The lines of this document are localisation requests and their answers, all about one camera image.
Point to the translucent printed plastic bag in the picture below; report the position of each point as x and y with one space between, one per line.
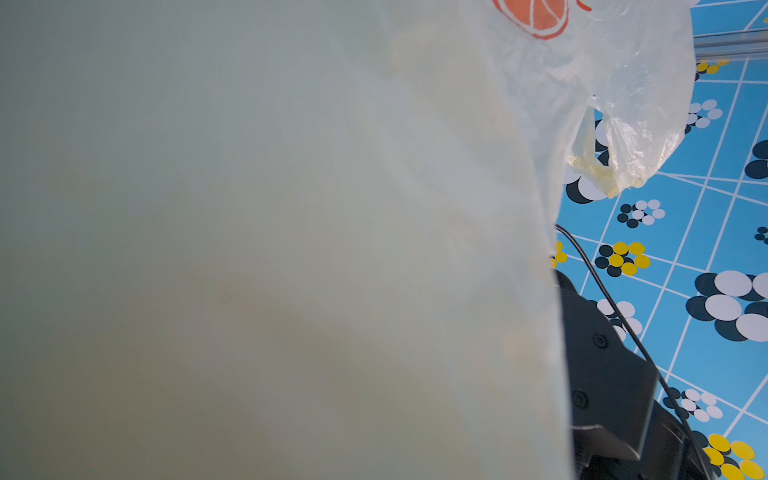
306 239

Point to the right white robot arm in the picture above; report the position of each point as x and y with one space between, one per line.
619 429

